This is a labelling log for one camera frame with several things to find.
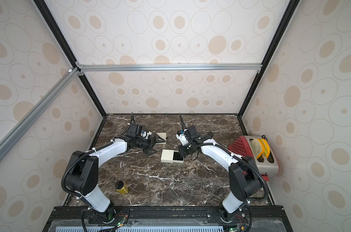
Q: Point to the brown spice bottle black cap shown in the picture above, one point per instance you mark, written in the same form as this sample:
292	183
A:
210	134

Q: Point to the pale bread slice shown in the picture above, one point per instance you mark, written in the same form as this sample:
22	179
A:
257	147

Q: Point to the yellow jar black lid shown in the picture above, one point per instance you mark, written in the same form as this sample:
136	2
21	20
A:
121	187

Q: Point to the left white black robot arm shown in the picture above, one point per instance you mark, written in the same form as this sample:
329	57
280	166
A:
81	175

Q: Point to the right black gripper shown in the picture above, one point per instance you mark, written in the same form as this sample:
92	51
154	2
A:
183	149

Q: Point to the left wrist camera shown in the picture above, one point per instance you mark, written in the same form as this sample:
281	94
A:
146	134

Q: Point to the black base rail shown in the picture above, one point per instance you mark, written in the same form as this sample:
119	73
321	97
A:
170	219

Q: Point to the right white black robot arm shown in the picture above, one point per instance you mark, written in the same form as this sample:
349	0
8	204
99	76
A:
246	183

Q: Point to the silver toaster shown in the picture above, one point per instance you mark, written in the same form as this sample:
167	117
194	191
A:
272	167

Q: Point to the left diagonal aluminium bar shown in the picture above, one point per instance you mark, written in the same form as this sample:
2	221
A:
9	141

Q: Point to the red perforated rack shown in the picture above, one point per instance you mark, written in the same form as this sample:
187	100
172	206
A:
241	146

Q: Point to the horizontal aluminium frame bar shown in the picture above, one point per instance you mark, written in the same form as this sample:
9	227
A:
170	67

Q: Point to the yellow bread slice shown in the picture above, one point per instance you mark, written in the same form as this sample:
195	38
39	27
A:
266	147

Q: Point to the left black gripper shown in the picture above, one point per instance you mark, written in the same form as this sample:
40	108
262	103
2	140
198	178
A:
150	143

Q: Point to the cream drawer jewelry box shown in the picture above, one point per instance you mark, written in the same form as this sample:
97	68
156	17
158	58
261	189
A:
161	135

